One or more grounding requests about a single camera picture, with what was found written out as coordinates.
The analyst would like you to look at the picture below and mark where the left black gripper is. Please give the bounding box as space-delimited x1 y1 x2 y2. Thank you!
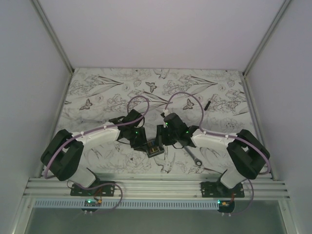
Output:
127 126 150 153

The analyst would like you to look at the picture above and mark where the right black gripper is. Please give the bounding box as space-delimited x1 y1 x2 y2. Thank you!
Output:
154 124 179 147

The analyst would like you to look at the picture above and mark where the black fuse box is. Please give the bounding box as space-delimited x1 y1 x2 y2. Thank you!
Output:
146 138 164 158

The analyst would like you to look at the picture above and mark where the clear fuse box cover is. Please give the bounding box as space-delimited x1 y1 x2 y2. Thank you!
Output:
147 139 163 154

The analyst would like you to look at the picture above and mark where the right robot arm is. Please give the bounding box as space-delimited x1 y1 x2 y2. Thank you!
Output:
156 113 271 197

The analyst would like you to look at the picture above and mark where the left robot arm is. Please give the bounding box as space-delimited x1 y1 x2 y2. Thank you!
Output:
40 109 145 196

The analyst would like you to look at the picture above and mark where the silver ratchet wrench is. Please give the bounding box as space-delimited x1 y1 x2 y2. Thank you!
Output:
183 146 203 167

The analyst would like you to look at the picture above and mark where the floral patterned mat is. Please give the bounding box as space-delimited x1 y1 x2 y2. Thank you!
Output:
57 68 254 175

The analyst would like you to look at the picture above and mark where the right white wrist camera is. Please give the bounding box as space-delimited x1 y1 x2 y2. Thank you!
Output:
160 109 170 118

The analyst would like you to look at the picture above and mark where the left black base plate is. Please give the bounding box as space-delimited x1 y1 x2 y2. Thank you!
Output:
70 180 115 197

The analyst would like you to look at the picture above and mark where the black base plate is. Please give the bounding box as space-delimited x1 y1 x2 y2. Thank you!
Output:
200 181 245 198
70 180 115 197

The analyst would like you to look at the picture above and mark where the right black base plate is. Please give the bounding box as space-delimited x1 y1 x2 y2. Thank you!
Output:
200 181 245 198

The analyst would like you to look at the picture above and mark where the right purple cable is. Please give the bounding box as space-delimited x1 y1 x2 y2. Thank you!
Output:
163 92 272 216

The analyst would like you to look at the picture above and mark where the aluminium rail frame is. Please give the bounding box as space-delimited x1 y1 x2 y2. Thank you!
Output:
23 178 290 200

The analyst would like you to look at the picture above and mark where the grey slotted cable duct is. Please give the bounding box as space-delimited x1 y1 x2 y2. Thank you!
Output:
34 198 221 210

